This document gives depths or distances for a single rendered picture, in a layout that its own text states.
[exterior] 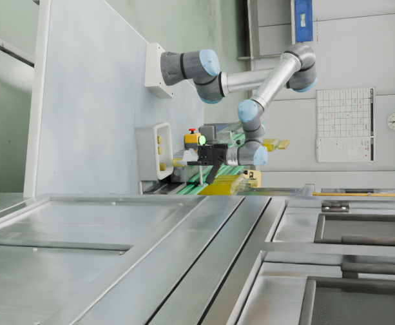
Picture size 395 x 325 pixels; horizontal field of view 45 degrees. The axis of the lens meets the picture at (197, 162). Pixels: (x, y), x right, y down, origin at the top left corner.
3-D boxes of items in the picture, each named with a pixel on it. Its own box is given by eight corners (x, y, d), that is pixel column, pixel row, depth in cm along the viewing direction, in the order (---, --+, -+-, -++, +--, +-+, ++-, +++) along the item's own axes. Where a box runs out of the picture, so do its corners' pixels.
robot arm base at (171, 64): (159, 47, 206) (181, 43, 204) (171, 58, 221) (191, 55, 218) (160, 80, 205) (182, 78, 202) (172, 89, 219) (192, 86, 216)
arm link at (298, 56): (318, 33, 192) (253, 117, 175) (320, 53, 201) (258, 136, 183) (293, 28, 199) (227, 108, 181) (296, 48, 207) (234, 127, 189)
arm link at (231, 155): (241, 164, 193) (236, 167, 186) (230, 164, 195) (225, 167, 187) (240, 146, 192) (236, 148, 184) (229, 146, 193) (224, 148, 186)
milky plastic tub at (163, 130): (140, 180, 197) (160, 180, 194) (135, 127, 193) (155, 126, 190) (156, 172, 213) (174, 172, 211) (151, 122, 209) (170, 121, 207)
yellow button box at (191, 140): (184, 147, 252) (198, 147, 250) (183, 133, 251) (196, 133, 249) (188, 146, 259) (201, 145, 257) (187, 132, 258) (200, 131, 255)
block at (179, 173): (170, 183, 213) (185, 183, 211) (168, 162, 212) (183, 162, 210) (173, 181, 217) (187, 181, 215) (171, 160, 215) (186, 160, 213)
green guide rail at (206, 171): (188, 182, 216) (205, 182, 213) (188, 180, 216) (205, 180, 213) (256, 132, 380) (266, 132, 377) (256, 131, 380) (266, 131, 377)
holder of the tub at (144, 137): (140, 193, 198) (158, 193, 196) (134, 127, 193) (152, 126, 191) (156, 184, 214) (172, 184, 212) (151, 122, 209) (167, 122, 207)
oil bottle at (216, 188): (192, 196, 223) (237, 196, 216) (191, 184, 222) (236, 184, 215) (196, 193, 228) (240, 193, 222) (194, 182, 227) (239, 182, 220)
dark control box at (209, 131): (199, 140, 278) (213, 140, 276) (198, 126, 277) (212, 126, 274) (203, 138, 286) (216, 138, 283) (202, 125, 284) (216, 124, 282)
